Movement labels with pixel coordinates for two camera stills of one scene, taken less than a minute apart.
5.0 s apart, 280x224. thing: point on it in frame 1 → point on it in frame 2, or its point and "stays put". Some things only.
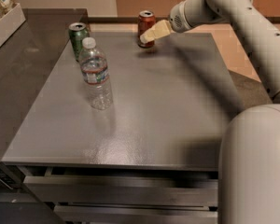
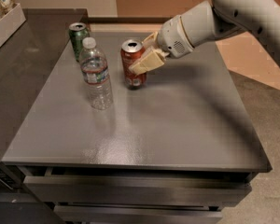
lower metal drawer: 91,214 stays put
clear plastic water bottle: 94,67 stays put
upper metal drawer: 126,186 stays put
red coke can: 147,21 → 130,50
